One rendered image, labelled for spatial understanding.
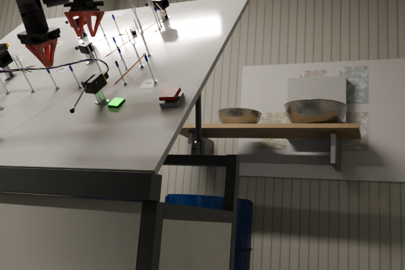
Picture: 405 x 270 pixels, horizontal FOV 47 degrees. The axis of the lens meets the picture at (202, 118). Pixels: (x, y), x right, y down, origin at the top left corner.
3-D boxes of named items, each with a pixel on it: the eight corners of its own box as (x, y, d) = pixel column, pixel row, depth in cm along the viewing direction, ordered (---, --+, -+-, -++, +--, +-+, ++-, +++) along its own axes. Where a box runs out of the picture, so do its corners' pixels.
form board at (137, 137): (-151, 164, 156) (-154, 160, 155) (25, 25, 231) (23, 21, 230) (156, 176, 110) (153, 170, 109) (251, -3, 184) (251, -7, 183)
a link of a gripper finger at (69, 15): (82, 35, 140) (80, 3, 137) (100, 36, 136) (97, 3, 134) (65, 37, 134) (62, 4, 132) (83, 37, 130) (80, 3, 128)
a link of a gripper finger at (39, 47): (48, 61, 129) (38, 28, 125) (65, 62, 125) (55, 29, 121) (29, 70, 124) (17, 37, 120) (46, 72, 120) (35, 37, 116)
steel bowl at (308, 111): (349, 135, 334) (349, 113, 338) (345, 122, 294) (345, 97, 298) (288, 135, 350) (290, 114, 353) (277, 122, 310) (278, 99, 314)
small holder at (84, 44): (85, 56, 175) (78, 39, 171) (100, 58, 169) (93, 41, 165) (76, 62, 172) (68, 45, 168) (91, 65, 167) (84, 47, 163)
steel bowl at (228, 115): (266, 133, 351) (266, 117, 354) (255, 124, 321) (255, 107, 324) (224, 133, 363) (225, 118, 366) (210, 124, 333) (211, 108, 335)
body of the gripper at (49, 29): (37, 33, 126) (28, 6, 123) (62, 34, 120) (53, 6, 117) (17, 41, 121) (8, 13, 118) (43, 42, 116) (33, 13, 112)
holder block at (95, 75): (85, 93, 139) (80, 82, 137) (97, 82, 142) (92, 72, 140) (95, 94, 137) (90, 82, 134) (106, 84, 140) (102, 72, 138)
